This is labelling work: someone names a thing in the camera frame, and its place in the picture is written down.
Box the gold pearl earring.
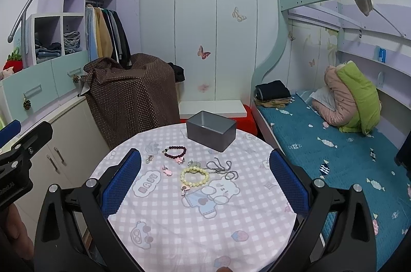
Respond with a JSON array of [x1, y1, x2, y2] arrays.
[[146, 155, 154, 164]]

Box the silver chain necklace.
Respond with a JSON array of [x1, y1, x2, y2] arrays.
[[205, 156, 240, 181]]

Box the pale yellow bead bracelet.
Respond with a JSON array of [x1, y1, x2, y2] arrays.
[[179, 165, 210, 197]]

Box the dark red bead bracelet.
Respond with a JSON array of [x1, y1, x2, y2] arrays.
[[162, 145, 188, 164]]

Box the pale green jade pendant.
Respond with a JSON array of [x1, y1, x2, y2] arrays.
[[188, 160, 202, 168]]

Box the person's left hand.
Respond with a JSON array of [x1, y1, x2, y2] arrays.
[[1, 204, 34, 260]]

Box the teal candy print bedsheet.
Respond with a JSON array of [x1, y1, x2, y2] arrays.
[[258, 94, 410, 268]]

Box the beige lower cabinet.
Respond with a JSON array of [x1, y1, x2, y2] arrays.
[[16, 92, 110, 237]]

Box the teal drawer cabinet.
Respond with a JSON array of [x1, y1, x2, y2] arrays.
[[1, 51, 88, 124]]

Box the small pink charm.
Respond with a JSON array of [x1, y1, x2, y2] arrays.
[[162, 165, 173, 177]]

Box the pink checked tablecloth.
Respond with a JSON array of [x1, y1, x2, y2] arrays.
[[93, 124, 296, 271]]

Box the red upholstered bench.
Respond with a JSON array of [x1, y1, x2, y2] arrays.
[[180, 104, 257, 135]]

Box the folded tan clothes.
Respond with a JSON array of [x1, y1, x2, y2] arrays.
[[254, 97, 294, 109]]

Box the brown polka dot cloth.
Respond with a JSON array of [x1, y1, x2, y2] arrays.
[[81, 53, 180, 149]]

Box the white pillow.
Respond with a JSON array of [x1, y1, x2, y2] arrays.
[[310, 86, 337, 111]]

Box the grey metal box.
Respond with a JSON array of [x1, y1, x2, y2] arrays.
[[186, 111, 237, 152]]

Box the lilac shelf unit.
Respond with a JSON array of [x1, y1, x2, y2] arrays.
[[21, 0, 116, 67]]

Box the folded black clothes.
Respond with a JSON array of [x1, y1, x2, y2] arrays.
[[254, 80, 291, 101]]

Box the green blanket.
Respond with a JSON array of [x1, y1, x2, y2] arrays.
[[337, 61, 382, 135]]

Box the white flat box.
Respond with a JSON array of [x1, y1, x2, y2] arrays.
[[179, 100, 247, 119]]

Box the hanging clothes row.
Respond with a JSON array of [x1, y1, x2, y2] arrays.
[[85, 4, 131, 69]]

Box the black clothes pile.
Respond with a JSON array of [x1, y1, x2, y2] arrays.
[[169, 62, 185, 83]]

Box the pink butterfly wall sticker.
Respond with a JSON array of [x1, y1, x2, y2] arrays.
[[197, 46, 211, 60]]

